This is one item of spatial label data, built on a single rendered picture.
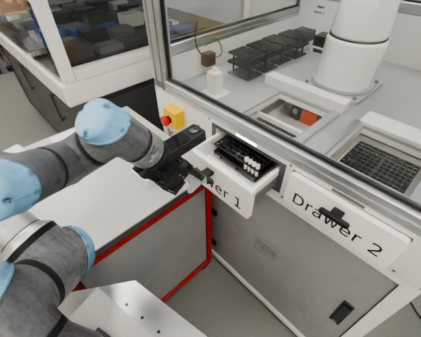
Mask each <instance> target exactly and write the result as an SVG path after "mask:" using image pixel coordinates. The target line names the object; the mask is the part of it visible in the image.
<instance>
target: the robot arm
mask: <svg viewBox="0 0 421 337"><path fill-rule="evenodd" d="M75 130H76V131H75V132H74V133H72V134H70V135H69V136H68V137H66V138H65V139H63V140H60V141H58V142H54V143H51V144H46V145H44V146H40V147H37V148H32V149H29V150H25V151H22V152H16V153H11V152H3V151H0V251H1V252H2V253H3V262H2V263H1V264H0V337H103V336H102V335H101V334H100V333H99V332H97V331H95V330H92V329H90V328H86V327H85V326H82V325H79V324H76V323H75V322H72V321H70V320H69V319H68V318H67V317H66V316H64V315H63V314H62V313H61V312H60V311H59V310H58V307H59V305H60V304H61V303H62V302H63V301H64V300H65V299H66V298H67V296H68V295H69V294H70V293H71V291H72V290H73V289H74V288H75V287H76V286H77V285H78V283H79V282H80V281H82V280H83V279H84V278H85V276H86V275H87V273H88V271H89V269H90V268H91V266H92V265H93V263H94V260H95V257H96V253H95V246H94V242H93V241H92V239H91V237H90V236H89V235H88V234H87V233H86V232H85V231H84V230H83V229H81V228H79V227H76V226H73V227H72V226H71V225H66V226H63V227H60V226H59V225H58V224H57V223H56V222H54V221H53V220H43V221H42V220H39V219H38V218H37V217H36V216H35V215H33V214H32V213H31V212H29V211H28V210H29V209H30V208H32V207H33V206H34V205H35V204H37V203H38V202H40V201H42V200H44V199H46V198H48V197H50V196H51V195H53V194H55V193H57V192H59V191H61V190H63V189H64V188H67V187H69V186H72V185H74V184H76V183H78V182H80V181H81V180H82V179H83V178H84V177H86V176H88V175H89V174H91V173H92V172H94V171H96V170H98V169H99V168H100V167H102V166H104V165H105V164H107V163H109V162H110V161H111V160H113V159H115V158H116V157H119V158H121V159H122V160H125V161H127V162H129V163H131V164H133V165H134V167H133V168H132V169H133V170H134V171H135V172H136V173H138V175H139V176H140V177H142V178H143V179H150V180H151V181H154V182H155V183H156V184H157V185H158V186H159V187H160V188H162V189H163V190H165V191H167V192H169V193H172V194H173V195H176V194H177V193H178V192H179V190H180V189H181V188H182V187H183V185H184V184H185V181H184V180H186V182H188V183H189V185H188V189H187V193H193V192H194V191H195V190H196V189H197V188H198V187H199V186H200V185H201V184H202V183H206V182H207V180H206V176H204V175H203V174H202V173H200V172H199V171H197V170H196V169H195V168H194V167H193V165H192V164H190V163H189V162H188V161H187V160H185V159H184V158H182V157H181V156H182V155H184V154H185V153H187V152H188V151H190V150H192V149H193V148H194V147H196V146H198V145H199V144H201V143H202V142H204V141H205V140H206V133H205V130H203V129H202V128H201V127H199V126H197V125H196V124H192V125H190V126H189V127H187V128H185V129H184V130H182V131H180V132H179V133H177V134H175V135H174V136H172V137H170V138H169V139H167V140H165V141H163V140H162V139H161V137H159V136H158V135H157V134H155V133H154V132H153V131H151V130H150V129H149V128H147V127H145V126H144V125H143V124H141V123H140V122H139V121H137V120H136V119H135V118H133V117H132V116H131V115H129V113H128V112H127V111H125V109H123V108H121V107H118V106H117V105H115V104H113V103H112V102H111V101H109V100H107V99H103V98H96V99H94V100H91V101H89V102H88V103H87V104H85V105H84V109H83V110H82V111H79V113H78V115H77V117H76V121H75ZM192 176H193V177H192Z"/></svg>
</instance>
